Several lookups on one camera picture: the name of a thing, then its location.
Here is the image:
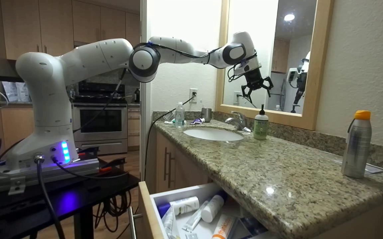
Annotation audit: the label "clear soap pump bottle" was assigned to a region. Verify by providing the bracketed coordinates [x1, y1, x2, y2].
[175, 102, 187, 128]

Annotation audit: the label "orange white tube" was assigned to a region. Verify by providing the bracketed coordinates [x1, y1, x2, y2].
[211, 211, 239, 239]

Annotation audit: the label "green bottle with black nozzle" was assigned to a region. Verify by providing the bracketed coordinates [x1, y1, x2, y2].
[253, 103, 271, 141]

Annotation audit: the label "grey metal toothbrush cup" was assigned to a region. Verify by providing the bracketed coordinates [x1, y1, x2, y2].
[201, 106, 215, 123]

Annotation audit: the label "chrome faucet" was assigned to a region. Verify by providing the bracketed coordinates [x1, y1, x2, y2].
[224, 110, 253, 134]

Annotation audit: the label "black cable with metal plug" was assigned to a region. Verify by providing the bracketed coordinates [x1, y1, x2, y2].
[32, 152, 67, 239]

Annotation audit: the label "metal cabinet door handle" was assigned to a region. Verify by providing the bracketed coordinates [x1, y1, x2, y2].
[168, 149, 175, 179]
[163, 147, 169, 181]

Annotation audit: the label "white wall outlet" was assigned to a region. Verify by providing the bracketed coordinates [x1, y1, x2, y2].
[188, 86, 200, 104]

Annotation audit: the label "wooden kitchen wall cabinets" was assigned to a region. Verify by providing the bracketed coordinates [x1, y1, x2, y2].
[0, 0, 142, 60]

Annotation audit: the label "aluminium robot base mount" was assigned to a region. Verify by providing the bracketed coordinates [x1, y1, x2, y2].
[0, 156, 103, 193]

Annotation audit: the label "silver bottle with orange cap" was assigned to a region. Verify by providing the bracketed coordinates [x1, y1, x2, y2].
[342, 108, 374, 179]

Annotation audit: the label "dark blue drawer item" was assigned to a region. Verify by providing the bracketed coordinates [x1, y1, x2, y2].
[237, 213, 269, 239]

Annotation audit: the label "orange black clamp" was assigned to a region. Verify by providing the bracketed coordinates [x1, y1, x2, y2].
[98, 161, 128, 176]
[78, 147, 102, 161]

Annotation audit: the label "stainless steel oven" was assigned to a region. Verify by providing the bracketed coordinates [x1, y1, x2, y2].
[71, 80, 130, 155]

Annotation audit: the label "white tube with blue cap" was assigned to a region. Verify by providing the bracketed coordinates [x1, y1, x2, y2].
[156, 195, 201, 219]

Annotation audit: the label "open wooden drawer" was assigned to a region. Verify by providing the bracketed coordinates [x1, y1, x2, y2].
[138, 179, 276, 239]

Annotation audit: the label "white sink basin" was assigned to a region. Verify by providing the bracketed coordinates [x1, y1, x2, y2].
[183, 126, 247, 143]

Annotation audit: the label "wooden vanity cabinet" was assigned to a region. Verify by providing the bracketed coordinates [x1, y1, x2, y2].
[150, 128, 383, 239]

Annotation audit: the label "black power cable with plug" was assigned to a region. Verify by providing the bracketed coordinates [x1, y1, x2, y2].
[143, 94, 197, 180]

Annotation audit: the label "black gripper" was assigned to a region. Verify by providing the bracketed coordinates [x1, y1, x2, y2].
[241, 66, 275, 98]

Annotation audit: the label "wooden framed mirror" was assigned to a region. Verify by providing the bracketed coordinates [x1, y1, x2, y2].
[215, 0, 336, 131]

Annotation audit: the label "black robot table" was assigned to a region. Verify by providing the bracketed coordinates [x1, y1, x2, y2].
[0, 169, 142, 239]

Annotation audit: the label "black cable bundle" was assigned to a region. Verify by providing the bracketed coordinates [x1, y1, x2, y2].
[91, 189, 134, 233]

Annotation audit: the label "white paper packet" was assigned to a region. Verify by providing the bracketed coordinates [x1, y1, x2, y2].
[365, 163, 383, 175]

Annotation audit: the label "flat white drawer item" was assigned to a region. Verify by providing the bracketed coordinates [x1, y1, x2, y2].
[183, 200, 211, 233]

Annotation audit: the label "small white bottle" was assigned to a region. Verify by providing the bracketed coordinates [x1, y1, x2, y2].
[200, 193, 227, 224]

